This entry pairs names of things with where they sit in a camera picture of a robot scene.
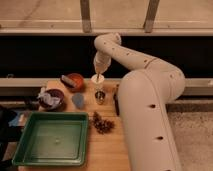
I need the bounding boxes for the white paper cup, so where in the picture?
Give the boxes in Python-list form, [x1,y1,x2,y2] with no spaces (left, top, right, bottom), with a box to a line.
[91,74,105,91]

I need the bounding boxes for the green plastic tray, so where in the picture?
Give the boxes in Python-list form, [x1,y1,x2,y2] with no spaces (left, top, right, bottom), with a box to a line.
[12,112,89,167]

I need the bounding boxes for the blue item at left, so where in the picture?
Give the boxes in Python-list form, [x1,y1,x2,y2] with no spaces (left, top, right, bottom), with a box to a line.
[8,111,31,128]

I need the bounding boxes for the crumpled white cloth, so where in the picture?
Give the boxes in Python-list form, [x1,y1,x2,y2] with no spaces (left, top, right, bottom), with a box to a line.
[38,92,60,107]

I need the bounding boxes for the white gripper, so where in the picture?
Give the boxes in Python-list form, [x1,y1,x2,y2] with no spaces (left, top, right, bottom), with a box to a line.
[93,54,111,74]

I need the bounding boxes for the blue grey pebble toy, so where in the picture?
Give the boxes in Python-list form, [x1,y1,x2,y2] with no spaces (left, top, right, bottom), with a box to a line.
[72,93,84,109]

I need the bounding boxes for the black handled peeler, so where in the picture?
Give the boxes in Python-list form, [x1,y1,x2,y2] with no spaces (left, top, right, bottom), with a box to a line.
[113,87,120,116]

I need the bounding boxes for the grey block in bowl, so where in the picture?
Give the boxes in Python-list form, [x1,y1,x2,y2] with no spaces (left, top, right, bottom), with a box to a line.
[61,75,76,88]

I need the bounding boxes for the bunch of dark grapes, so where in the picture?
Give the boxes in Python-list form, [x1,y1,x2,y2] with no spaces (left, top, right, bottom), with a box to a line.
[92,112,115,134]

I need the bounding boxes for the orange bowl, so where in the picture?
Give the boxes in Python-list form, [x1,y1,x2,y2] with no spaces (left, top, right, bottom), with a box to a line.
[63,73,84,92]

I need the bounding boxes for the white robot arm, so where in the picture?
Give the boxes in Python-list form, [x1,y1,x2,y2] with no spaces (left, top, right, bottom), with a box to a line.
[94,33,185,171]

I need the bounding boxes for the small metal cup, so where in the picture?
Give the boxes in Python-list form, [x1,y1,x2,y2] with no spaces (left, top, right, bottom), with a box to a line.
[95,91,106,105]

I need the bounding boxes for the black object at left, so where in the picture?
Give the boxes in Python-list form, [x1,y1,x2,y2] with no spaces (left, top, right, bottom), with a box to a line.
[0,105,22,171]

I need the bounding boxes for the dark purple bowl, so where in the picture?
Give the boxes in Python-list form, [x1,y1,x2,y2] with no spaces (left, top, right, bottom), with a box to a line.
[38,89,64,111]

